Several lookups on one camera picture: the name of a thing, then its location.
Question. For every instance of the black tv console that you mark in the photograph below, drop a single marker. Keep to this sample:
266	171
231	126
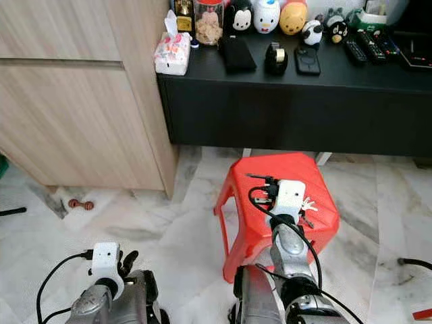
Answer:
297	111

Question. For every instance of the brown dumbbell toy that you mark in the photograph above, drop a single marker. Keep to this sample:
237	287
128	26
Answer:
80	204

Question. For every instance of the green box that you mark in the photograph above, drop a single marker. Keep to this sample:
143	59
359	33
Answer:
368	17

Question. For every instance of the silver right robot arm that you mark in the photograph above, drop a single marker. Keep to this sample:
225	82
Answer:
289	250

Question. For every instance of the black leather wallet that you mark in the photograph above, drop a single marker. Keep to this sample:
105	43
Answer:
237	54

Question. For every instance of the black remote control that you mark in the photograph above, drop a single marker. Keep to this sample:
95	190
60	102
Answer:
355	51
387	46
372	46

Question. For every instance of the gold black trophy figure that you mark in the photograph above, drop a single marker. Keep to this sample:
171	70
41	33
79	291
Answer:
183	13

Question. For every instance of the light wooden cabinet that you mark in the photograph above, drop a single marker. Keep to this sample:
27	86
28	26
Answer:
81	101

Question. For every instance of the red flat object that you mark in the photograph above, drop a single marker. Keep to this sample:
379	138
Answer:
422	314

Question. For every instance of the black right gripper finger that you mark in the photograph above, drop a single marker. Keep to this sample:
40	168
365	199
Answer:
260	177

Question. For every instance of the yellow bear plush toy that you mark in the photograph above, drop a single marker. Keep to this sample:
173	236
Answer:
293	17

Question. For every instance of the silver right robot leg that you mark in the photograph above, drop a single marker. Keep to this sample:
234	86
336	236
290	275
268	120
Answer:
256	300

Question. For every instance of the black smartphone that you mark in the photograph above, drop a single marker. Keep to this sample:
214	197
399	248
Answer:
308	61

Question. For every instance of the black mouse plush toy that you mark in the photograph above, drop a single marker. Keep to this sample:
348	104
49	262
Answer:
239	16

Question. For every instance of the black flat device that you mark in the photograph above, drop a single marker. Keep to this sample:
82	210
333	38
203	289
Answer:
415	50

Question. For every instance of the white duck plush toy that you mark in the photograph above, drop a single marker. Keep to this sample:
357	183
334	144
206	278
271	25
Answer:
266	15

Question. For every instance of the small black grey plush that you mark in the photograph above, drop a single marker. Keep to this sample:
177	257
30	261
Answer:
336	27

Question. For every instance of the black tape dispenser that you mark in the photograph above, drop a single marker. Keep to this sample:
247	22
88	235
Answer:
276	58

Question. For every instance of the clear jar red lid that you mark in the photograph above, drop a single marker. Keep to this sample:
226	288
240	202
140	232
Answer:
208	22

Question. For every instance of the pink white tissue box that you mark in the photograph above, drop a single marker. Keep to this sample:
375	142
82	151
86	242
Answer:
172	52

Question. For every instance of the red plastic stool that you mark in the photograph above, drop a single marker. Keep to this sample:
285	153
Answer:
243	216

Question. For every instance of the small white black plush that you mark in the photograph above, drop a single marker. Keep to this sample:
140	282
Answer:
312	32

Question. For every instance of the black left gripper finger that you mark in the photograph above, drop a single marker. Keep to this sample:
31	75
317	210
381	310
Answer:
123	263
135	260

